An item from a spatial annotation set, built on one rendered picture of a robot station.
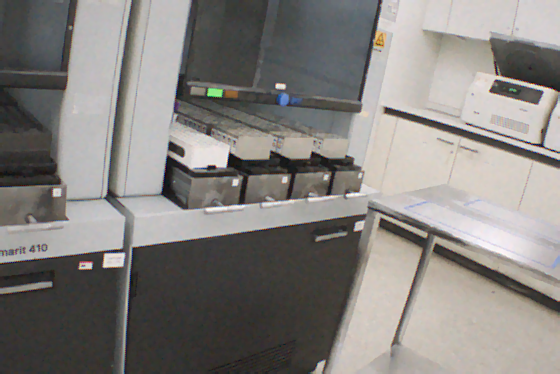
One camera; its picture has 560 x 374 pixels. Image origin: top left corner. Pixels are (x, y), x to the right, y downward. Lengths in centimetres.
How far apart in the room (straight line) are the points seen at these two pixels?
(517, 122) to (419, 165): 75
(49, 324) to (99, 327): 11
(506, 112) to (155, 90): 243
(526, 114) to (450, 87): 108
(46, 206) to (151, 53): 36
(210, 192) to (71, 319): 40
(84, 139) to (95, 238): 19
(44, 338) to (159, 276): 28
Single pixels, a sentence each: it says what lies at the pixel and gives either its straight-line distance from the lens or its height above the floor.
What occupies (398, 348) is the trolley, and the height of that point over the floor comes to 28.
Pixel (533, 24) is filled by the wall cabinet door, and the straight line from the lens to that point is 342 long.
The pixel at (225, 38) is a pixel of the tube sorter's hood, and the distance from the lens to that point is 105.
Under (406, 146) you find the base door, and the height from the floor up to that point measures 64.
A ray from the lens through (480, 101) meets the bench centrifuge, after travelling 316.
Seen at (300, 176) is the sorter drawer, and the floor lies 80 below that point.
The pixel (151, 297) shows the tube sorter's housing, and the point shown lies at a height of 54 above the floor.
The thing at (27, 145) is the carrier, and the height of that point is 86.
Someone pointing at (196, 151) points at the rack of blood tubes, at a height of 85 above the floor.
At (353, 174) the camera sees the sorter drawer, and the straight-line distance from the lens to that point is 136.
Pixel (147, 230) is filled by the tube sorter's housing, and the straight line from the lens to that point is 98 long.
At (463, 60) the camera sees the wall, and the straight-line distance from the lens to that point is 394.
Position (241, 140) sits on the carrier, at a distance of 113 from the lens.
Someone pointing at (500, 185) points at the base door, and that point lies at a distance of 309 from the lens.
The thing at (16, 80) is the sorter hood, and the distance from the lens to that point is 87.
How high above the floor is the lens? 109
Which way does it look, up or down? 15 degrees down
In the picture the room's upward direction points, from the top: 11 degrees clockwise
